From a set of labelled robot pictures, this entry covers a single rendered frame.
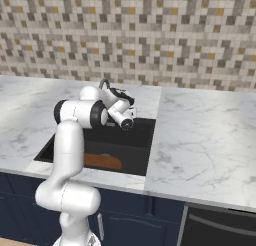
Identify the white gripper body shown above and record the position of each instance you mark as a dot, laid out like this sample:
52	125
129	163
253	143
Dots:
134	115

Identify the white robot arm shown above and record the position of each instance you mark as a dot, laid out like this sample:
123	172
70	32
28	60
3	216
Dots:
68	146

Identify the black sink basin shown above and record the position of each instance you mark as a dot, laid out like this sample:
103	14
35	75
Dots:
133	146

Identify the dark grey sink faucet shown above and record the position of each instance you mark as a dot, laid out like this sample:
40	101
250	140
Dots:
104	80

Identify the brown wooden cutting board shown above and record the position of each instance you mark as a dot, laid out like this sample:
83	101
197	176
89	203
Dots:
105	162

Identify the navy cupboard front panel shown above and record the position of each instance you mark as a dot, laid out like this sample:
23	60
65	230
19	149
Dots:
126	200

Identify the navy cupboard door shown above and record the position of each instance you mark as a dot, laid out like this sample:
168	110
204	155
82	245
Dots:
20	210
140	230

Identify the black dishwasher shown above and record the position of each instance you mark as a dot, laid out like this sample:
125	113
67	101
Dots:
216	230

